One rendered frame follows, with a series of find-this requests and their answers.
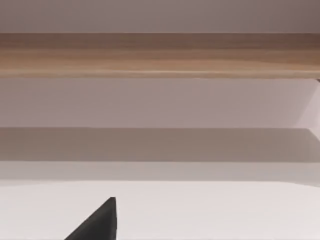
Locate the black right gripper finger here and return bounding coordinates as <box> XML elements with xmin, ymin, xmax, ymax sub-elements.
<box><xmin>63</xmin><ymin>196</ymin><xmax>118</xmax><ymax>240</ymax></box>

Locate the wooden shelf board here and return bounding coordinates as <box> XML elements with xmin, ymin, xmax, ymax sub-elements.
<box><xmin>0</xmin><ymin>32</ymin><xmax>320</xmax><ymax>80</ymax></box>

